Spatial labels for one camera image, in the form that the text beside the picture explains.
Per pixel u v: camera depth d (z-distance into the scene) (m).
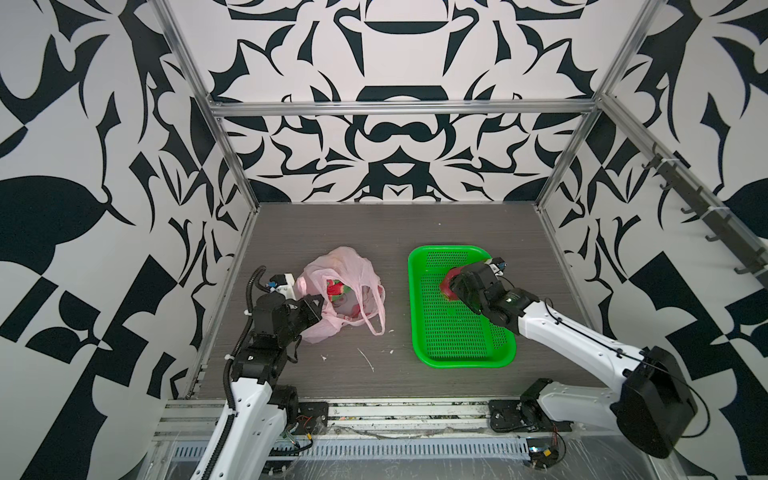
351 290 0.83
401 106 0.89
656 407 0.40
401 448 0.71
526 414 0.67
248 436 0.47
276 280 0.70
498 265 0.76
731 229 0.55
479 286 0.64
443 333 0.87
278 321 0.58
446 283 0.87
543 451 0.71
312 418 0.74
